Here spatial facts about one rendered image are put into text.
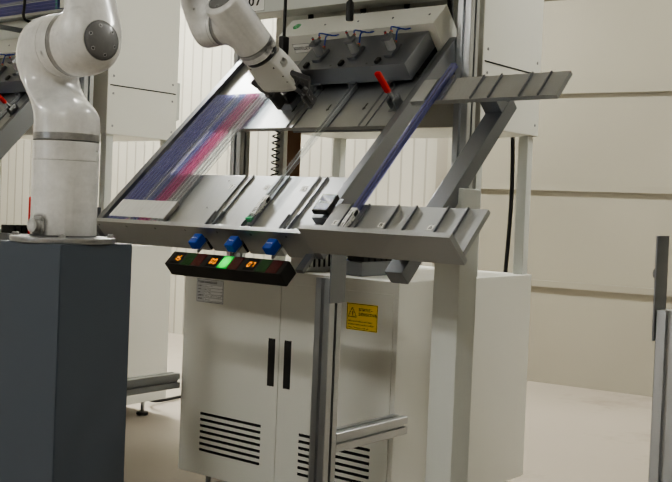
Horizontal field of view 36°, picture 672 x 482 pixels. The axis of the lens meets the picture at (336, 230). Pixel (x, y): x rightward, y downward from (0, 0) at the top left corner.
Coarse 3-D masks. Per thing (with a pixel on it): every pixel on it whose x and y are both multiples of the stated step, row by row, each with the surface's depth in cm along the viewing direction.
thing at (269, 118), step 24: (240, 72) 285; (336, 96) 252; (360, 96) 247; (384, 96) 242; (264, 120) 258; (288, 120) 253; (312, 120) 248; (336, 120) 243; (360, 120) 238; (384, 120) 234
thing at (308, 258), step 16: (208, 256) 222; (304, 256) 212; (176, 272) 228; (192, 272) 224; (208, 272) 221; (224, 272) 217; (240, 272) 214; (256, 272) 211; (288, 272) 209; (304, 272) 210
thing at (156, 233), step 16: (112, 224) 246; (128, 224) 242; (144, 224) 238; (160, 224) 235; (176, 224) 232; (192, 224) 229; (208, 224) 226; (128, 240) 248; (144, 240) 244; (160, 240) 240; (176, 240) 236; (208, 240) 229; (224, 240) 226; (256, 240) 219; (288, 240) 213; (304, 240) 210
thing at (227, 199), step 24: (192, 192) 245; (216, 192) 240; (240, 192) 235; (264, 192) 231; (288, 192) 227; (312, 192) 223; (336, 192) 219; (192, 216) 236; (216, 216) 232; (240, 216) 228; (264, 216) 224; (288, 216) 219
